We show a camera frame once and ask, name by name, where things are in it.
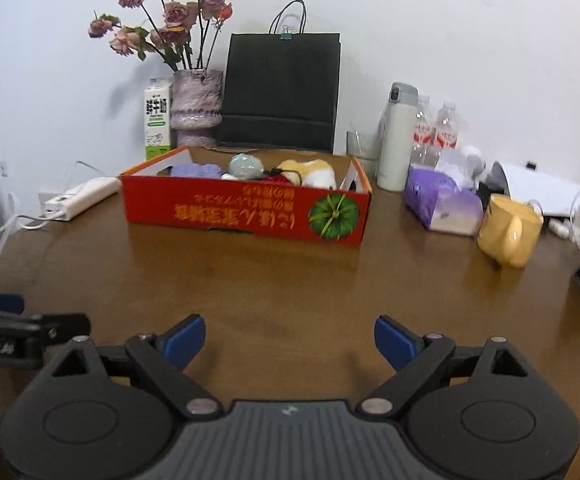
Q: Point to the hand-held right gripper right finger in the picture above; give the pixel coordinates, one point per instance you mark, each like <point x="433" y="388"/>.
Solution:
<point x="395" y="342"/>

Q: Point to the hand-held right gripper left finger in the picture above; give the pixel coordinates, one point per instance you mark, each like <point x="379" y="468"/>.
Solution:
<point x="185" y="340"/>

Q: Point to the red cardboard box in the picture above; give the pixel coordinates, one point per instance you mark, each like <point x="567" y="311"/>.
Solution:
<point x="220" y="210"/>

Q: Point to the purple cloth pouch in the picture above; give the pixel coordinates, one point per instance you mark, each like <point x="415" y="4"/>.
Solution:
<point x="195" y="171"/>

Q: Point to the white and yellow plush toy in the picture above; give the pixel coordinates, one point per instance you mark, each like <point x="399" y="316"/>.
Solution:
<point x="315" y="175"/>

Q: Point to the wooden desktop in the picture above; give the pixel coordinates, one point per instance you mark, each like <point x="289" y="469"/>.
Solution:
<point x="270" y="285"/>

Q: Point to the white power strip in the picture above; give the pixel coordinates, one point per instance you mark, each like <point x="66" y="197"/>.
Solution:
<point x="85" y="195"/>

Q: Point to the purple tissue pack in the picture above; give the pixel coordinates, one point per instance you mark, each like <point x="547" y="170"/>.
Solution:
<point x="430" y="195"/>

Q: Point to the yellow mug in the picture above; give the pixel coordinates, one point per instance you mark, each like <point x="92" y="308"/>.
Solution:
<point x="500" y="230"/>

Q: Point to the small black stand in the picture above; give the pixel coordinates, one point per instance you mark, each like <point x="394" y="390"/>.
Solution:
<point x="490" y="190"/>

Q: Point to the white crumpled tissue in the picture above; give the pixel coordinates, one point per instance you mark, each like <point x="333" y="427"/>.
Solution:
<point x="455" y="165"/>

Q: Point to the clear drinking glass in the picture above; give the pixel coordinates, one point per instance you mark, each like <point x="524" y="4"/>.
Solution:
<point x="362" y="152"/>

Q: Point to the white thermos bottle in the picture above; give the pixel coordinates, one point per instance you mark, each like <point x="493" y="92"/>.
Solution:
<point x="395" y="145"/>

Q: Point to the white curved sheet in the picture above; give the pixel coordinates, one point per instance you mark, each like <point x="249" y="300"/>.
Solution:
<point x="540" y="190"/>

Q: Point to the white and green milk carton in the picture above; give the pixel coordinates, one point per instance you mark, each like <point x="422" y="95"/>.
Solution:
<point x="156" y="120"/>

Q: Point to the purple glass vase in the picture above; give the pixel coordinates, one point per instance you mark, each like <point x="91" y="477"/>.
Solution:
<point x="195" y="105"/>

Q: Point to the black paper bag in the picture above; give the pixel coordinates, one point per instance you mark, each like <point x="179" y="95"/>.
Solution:
<point x="280" y="90"/>

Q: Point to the teal binder clip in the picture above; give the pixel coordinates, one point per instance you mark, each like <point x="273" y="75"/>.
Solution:
<point x="285" y="35"/>

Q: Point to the dried pink roses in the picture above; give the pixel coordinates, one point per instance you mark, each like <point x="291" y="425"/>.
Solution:
<point x="175" y="12"/>

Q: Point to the white wall socket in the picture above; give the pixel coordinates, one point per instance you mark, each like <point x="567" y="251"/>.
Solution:
<point x="4" y="168"/>

